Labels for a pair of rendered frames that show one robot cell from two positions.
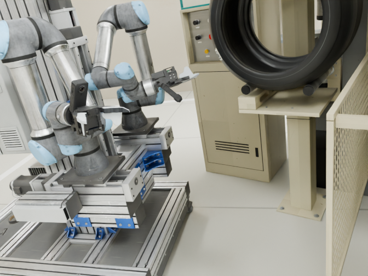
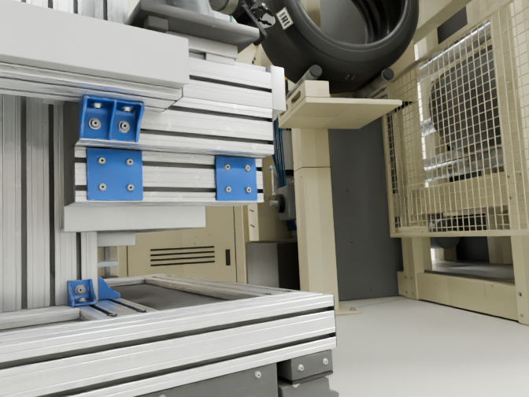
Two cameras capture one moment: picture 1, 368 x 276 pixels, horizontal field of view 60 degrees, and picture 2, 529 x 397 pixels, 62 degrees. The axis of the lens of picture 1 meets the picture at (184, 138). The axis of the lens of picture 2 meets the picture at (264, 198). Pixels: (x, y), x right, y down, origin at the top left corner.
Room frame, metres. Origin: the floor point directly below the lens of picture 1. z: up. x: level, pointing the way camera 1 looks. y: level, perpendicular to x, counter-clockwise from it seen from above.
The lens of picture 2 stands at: (0.68, 0.98, 0.34)
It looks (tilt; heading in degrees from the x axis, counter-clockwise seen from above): 5 degrees up; 308
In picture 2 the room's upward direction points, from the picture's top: 3 degrees counter-clockwise
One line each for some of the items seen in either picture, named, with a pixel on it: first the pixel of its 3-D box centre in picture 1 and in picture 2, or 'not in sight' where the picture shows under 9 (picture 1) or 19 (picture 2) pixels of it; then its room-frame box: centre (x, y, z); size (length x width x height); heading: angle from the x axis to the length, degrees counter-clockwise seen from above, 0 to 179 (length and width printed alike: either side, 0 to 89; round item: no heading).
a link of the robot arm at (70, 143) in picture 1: (72, 136); not in sight; (1.11, 0.40, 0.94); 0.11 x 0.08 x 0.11; 135
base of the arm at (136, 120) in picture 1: (132, 116); not in sight; (1.77, 0.27, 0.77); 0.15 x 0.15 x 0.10
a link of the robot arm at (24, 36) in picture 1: (34, 96); not in sight; (1.20, 0.52, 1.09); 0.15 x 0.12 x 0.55; 135
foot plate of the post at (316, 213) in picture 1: (303, 202); (319, 308); (1.70, -0.68, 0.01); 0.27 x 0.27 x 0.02; 51
